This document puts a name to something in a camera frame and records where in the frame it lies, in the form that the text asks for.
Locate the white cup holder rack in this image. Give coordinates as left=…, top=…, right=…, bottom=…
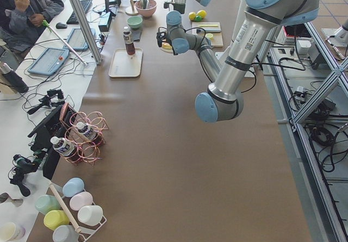
left=35, top=178, right=107, bottom=241

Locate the bottle in copper rack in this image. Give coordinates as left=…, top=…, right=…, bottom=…
left=76, top=122, right=103, bottom=146

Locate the black thermos bottle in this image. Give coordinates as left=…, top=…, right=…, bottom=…
left=1, top=62, right=29, bottom=93

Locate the white round plate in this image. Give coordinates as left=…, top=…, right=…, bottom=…
left=160, top=47, right=173, bottom=54

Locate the copper wire bottle rack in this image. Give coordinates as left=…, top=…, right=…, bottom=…
left=59, top=103, right=109, bottom=166

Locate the yellow lemon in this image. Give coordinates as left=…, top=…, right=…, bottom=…
left=197, top=10, right=207, bottom=19
left=188, top=12, right=196, bottom=21

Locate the metal ice scoop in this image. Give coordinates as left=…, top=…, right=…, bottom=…
left=139, top=0, right=150, bottom=9

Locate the black keyboard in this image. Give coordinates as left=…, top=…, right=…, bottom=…
left=66, top=0, right=94, bottom=25

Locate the blue teach pendant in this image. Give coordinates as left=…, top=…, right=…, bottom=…
left=66, top=28, right=89, bottom=51
left=28, top=47, right=70, bottom=77

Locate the blue teach pendant far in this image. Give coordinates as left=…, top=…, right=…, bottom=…
left=66, top=28, right=89, bottom=51

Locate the blue teach pendant near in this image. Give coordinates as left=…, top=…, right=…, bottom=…
left=28, top=47, right=70, bottom=77

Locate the yellow plastic knife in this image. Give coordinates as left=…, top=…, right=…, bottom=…
left=198, top=24, right=219, bottom=27

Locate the yellow lemon near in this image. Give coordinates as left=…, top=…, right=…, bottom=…
left=188, top=12, right=196, bottom=21

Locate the dark tea bottle on tray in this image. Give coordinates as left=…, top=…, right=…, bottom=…
left=123, top=26, right=135, bottom=55

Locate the seated person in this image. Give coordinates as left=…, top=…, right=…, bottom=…
left=1, top=0, right=64, bottom=54

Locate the black computer mouse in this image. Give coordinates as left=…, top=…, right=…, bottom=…
left=55, top=22, right=67, bottom=29

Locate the pink ice bowl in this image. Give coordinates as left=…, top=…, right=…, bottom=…
left=135, top=0, right=157, bottom=17

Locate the aluminium frame post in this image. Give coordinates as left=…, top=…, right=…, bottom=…
left=69, top=0, right=102, bottom=65

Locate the braided glazed donut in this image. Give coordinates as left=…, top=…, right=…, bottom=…
left=162, top=42, right=172, bottom=50

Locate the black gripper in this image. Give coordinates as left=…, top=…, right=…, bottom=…
left=164, top=30, right=172, bottom=45

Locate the wooden cutting board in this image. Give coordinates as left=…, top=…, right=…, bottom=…
left=191, top=22, right=223, bottom=48

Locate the grey folded cloth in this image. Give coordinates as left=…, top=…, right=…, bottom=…
left=132, top=30, right=142, bottom=41

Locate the cream rabbit tray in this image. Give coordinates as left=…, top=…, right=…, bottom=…
left=108, top=48, right=143, bottom=78

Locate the steel muddler rod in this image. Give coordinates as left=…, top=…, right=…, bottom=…
left=196, top=28, right=221, bottom=34

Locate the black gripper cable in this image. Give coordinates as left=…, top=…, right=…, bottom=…
left=157, top=26, right=213, bottom=53

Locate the green bowl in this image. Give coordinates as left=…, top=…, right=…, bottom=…
left=127, top=16, right=143, bottom=29

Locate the yellow lemon far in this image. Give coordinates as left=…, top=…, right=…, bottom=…
left=197, top=10, right=207, bottom=19

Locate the green lime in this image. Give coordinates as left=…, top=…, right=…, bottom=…
left=194, top=15, right=202, bottom=22

